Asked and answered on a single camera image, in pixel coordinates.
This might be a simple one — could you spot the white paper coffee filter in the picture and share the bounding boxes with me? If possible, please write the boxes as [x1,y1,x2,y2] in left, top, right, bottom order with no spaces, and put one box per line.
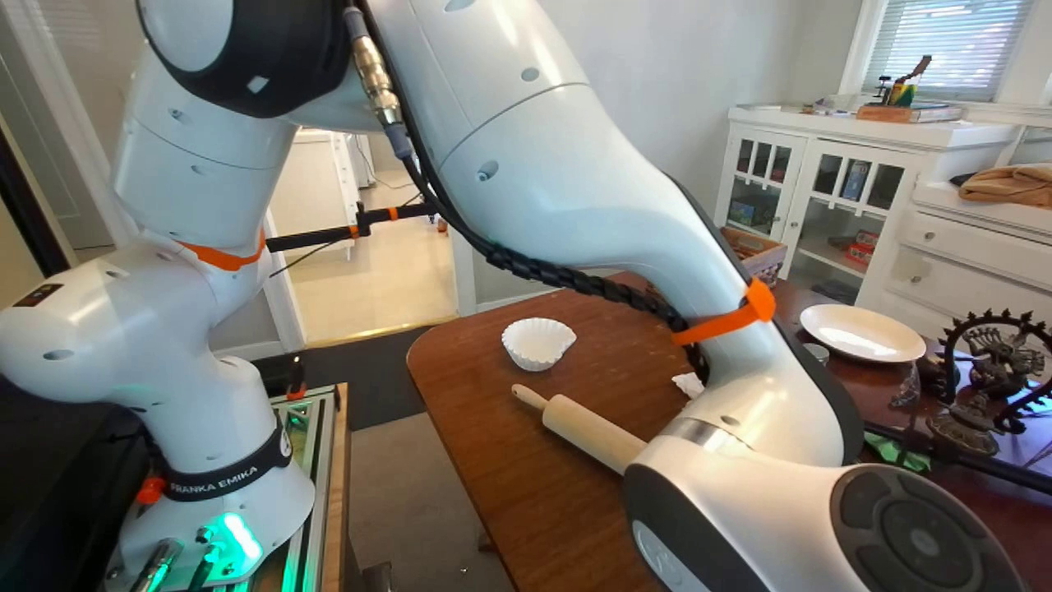
[498,317,578,376]

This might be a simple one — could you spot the wooden rolling pin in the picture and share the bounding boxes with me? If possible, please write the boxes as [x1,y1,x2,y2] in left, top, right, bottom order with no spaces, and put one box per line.
[510,382,652,478]

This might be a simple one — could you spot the white kitchen counter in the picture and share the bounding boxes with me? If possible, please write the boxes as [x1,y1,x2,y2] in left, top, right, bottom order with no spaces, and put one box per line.
[267,129,370,209]

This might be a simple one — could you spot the white glass-door cabinet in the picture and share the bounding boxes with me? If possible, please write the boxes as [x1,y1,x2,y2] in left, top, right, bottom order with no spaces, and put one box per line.
[712,103,1014,308]

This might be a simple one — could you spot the white plate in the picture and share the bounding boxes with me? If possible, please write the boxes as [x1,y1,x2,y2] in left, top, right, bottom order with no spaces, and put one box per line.
[796,303,929,365]

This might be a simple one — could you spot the green paper piece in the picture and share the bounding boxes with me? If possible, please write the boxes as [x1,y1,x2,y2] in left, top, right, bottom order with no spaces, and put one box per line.
[857,426,934,478]

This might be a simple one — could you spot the orange flat box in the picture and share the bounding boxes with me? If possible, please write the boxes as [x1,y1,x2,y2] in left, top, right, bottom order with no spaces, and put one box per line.
[850,97,966,124]

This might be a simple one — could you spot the white dresser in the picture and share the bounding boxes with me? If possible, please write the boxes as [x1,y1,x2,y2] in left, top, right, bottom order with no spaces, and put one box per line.
[855,177,1052,342]

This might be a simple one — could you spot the black tripod rod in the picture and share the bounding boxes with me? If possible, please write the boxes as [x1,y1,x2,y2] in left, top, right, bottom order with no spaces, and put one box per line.
[863,422,1052,496]

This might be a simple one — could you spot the window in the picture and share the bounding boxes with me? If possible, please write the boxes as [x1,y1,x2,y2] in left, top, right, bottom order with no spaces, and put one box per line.
[842,0,1052,108]

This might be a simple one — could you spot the black equipment box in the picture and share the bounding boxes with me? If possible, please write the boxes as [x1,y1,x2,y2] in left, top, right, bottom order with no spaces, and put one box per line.
[0,376,155,592]

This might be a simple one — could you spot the black camera boom rod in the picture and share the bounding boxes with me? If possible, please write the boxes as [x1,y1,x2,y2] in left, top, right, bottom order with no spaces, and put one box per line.
[260,196,444,255]

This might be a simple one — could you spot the thin black cable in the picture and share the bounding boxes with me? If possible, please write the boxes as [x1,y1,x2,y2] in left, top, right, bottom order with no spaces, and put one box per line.
[267,241,344,280]

